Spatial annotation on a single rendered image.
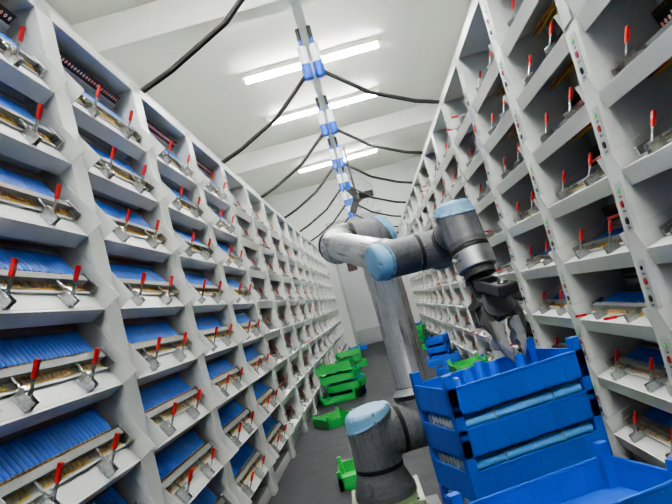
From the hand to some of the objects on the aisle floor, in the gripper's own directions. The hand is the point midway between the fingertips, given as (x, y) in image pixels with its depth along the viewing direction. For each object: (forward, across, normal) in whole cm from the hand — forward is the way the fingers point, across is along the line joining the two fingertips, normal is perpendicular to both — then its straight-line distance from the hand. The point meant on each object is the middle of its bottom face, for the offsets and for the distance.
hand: (517, 353), depth 141 cm
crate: (+11, +4, -171) cm, 172 cm away
